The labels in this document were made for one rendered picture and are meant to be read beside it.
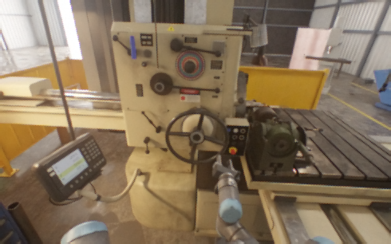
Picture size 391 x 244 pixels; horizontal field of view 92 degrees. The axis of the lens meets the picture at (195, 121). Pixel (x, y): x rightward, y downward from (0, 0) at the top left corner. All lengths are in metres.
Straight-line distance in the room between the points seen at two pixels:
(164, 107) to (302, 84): 3.25
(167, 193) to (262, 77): 2.79
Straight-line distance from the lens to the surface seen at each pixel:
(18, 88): 2.15
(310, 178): 1.66
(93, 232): 0.63
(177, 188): 1.80
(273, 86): 3.96
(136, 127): 1.43
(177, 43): 1.12
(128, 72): 1.29
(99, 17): 2.05
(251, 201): 1.92
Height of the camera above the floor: 1.90
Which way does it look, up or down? 27 degrees down
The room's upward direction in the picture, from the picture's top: 2 degrees clockwise
